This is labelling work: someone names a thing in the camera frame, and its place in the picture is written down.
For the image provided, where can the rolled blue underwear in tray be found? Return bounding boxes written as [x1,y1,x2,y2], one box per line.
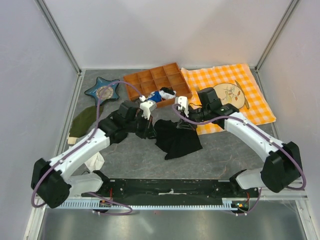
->
[147,91,162,103]

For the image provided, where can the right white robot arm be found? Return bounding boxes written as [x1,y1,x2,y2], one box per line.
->
[172,87,307,197]

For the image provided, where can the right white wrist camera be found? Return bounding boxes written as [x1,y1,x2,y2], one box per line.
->
[174,96,189,117]

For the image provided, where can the blue star-shaped dish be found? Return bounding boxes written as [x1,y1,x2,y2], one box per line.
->
[84,76,120,104]

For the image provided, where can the purple cable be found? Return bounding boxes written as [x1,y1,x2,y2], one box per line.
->
[172,103,308,191]
[31,81,147,208]

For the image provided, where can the olive green underwear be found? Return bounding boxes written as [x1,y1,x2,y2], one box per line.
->
[67,106,104,145]

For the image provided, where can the right aluminium frame post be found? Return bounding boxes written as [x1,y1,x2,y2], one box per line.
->
[254,0,301,74]

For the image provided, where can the white cloth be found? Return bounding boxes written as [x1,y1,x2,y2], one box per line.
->
[84,152,105,172]

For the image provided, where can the grey slotted cable duct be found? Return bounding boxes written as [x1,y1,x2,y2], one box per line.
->
[57,198,237,211]

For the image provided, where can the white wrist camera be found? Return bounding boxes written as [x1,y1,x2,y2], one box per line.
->
[139,95,157,120]
[174,96,189,117]

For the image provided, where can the black underwear with logo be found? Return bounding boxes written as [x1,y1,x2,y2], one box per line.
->
[98,100,139,145]

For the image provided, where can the beige decorated plate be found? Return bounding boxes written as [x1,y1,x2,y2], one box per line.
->
[213,83,246,109]

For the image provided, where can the left aluminium frame post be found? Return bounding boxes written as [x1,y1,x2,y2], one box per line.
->
[35,0,82,75]

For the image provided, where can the aluminium frame post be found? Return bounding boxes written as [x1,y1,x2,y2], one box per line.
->
[254,0,301,74]
[35,0,82,75]

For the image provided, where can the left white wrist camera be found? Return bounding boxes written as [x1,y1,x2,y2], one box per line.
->
[139,95,157,120]

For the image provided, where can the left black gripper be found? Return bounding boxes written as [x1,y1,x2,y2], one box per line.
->
[125,112,157,140]

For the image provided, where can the rolled black white underwear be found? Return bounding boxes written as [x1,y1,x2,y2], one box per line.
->
[159,87,176,100]

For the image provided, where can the orange checkered tablecloth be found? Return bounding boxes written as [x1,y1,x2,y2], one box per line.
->
[181,63,276,125]

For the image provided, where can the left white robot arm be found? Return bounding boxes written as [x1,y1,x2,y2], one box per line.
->
[31,107,153,209]

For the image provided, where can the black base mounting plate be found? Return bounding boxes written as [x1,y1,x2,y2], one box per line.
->
[96,178,259,206]

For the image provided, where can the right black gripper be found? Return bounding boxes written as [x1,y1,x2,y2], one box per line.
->
[177,104,211,131]

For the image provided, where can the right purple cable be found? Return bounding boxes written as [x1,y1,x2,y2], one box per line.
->
[172,103,308,191]

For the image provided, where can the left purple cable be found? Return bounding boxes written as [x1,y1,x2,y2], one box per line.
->
[31,81,147,208]

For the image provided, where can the orange compartment organizer tray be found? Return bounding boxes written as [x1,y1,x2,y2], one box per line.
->
[123,62,192,99]

